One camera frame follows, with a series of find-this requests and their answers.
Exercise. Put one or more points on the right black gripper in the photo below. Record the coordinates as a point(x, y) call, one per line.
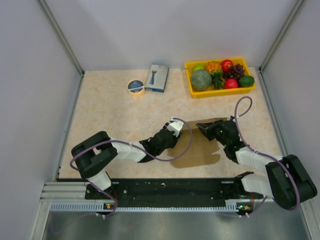
point(204, 126)

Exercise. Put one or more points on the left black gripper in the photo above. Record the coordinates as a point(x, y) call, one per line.
point(174, 140)

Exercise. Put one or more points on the brown cardboard paper box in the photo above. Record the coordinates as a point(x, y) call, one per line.
point(199, 150)

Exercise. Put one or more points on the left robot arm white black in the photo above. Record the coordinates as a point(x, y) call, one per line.
point(93, 154)

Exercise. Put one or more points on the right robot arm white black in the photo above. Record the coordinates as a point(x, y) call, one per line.
point(285, 179)

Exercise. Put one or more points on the green round melon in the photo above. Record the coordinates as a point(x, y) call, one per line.
point(201, 80)

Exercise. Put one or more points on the red apple front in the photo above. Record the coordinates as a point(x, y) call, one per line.
point(231, 83)

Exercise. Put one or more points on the red apple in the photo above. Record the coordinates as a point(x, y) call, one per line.
point(226, 64)
point(231, 83)

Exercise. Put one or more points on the small pineapple green leaves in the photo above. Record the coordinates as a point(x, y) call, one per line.
point(217, 80)

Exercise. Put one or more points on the razor in blue package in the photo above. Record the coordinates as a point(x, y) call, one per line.
point(157, 78)

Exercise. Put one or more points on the yellow masking tape roll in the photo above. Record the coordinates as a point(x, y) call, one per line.
point(136, 87)

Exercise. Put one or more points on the small green apple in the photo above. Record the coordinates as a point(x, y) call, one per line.
point(197, 68)

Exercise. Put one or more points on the yellow plastic bin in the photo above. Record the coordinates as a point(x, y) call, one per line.
point(210, 91)

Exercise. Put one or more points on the green avocado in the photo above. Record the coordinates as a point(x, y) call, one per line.
point(247, 81)

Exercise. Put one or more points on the dark purple grape bunch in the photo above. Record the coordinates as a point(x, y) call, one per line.
point(234, 72)

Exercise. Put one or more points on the red apple back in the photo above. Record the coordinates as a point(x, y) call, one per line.
point(226, 64)

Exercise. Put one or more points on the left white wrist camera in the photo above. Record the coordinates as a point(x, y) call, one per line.
point(175, 126)

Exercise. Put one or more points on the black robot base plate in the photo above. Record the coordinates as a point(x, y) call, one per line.
point(173, 192)

